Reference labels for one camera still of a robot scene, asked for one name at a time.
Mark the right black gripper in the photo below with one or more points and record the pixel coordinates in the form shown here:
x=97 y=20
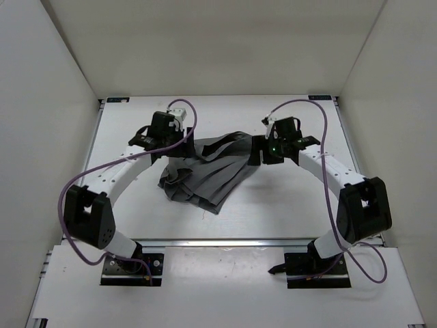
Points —
x=261 y=143

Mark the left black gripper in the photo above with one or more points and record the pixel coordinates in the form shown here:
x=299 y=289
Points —
x=186 y=148

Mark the grey pleated skirt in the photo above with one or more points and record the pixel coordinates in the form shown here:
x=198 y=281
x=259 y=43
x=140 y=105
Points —
x=207 y=179

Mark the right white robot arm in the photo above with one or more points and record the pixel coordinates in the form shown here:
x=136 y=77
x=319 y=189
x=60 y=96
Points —
x=363 y=206

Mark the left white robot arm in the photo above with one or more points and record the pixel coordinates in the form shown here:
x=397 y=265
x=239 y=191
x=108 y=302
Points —
x=88 y=210

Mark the right corner label sticker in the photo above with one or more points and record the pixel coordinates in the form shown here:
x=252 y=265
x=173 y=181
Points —
x=322 y=97

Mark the corner label sticker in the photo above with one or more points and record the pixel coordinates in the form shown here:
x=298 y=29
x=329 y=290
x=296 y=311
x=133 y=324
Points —
x=322 y=97
x=117 y=99

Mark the left corner label sticker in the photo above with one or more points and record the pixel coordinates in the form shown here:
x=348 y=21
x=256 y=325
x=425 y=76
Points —
x=117 y=99

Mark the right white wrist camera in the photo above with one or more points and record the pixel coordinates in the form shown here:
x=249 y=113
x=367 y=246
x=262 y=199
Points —
x=268 y=121

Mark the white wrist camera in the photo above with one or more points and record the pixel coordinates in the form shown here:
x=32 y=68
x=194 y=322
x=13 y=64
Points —
x=179 y=115
x=268 y=121

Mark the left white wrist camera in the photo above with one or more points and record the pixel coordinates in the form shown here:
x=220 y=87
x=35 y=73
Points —
x=179 y=115

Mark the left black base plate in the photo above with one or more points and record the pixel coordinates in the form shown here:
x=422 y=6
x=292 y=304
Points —
x=116 y=273

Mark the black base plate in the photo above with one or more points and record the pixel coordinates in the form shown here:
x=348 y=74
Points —
x=116 y=273
x=307 y=270

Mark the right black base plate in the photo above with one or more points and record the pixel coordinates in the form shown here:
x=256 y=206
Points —
x=307 y=270

